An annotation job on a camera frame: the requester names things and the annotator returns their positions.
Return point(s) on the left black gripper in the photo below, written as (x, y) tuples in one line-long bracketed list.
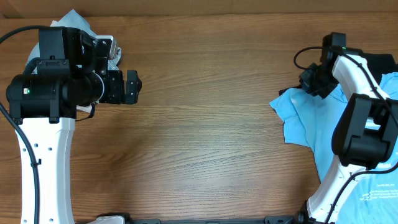
[(115, 88)]

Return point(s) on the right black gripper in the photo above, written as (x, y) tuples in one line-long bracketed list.
[(314, 82)]

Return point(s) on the light blue printed t-shirt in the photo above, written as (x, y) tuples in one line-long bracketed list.
[(310, 121)]

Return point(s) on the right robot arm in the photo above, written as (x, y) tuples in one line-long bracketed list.
[(366, 133)]

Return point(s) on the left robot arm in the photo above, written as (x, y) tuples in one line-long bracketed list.
[(70, 71)]

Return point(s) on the black garment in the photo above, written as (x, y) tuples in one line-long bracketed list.
[(378, 65)]

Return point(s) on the folded white cloth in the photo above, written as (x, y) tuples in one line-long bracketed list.
[(85, 107)]

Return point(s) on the folded light denim jeans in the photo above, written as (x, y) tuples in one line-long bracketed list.
[(73, 20)]

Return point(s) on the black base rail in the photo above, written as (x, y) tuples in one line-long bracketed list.
[(125, 218)]

